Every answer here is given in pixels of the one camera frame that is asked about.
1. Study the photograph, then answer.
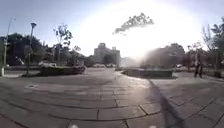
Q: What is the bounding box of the tall stepped building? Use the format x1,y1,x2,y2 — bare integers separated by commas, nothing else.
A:
93,42,122,66

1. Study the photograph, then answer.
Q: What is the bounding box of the grey stone paved plaza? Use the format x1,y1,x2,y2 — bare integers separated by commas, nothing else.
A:
0,68,224,128

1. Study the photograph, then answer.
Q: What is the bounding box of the small tree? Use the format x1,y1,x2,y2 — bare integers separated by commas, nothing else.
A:
71,45,83,66

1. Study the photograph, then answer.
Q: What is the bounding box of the low planter with grass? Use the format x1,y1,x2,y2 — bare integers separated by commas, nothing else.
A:
122,67,174,79

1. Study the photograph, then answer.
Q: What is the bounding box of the tree with spreading crown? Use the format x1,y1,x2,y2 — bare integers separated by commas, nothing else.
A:
112,12,155,36

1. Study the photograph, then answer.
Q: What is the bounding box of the low planter with bushes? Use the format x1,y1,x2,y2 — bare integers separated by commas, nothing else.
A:
39,65,88,77

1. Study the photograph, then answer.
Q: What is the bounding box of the wide building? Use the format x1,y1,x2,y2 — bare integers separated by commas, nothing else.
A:
143,42,186,69

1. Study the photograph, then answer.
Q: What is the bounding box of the thin sparse tree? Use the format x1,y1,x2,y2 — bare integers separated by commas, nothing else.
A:
53,23,74,66

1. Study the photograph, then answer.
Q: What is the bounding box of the white car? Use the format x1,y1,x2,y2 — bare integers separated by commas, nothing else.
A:
37,59,58,68

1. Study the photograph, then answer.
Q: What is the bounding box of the street lamp pole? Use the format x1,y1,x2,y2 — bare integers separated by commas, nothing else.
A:
25,22,38,77

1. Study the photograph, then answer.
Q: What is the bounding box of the manhole cover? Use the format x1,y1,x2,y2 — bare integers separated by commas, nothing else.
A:
24,83,39,89

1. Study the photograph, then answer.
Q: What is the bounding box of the person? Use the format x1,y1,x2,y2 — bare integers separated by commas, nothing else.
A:
194,53,204,79

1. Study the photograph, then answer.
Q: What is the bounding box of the curved pole with pale base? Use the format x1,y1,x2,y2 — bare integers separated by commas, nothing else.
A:
0,16,16,78

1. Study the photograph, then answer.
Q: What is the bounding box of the tall leafy tree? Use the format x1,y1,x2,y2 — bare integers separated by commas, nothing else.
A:
199,18,224,71

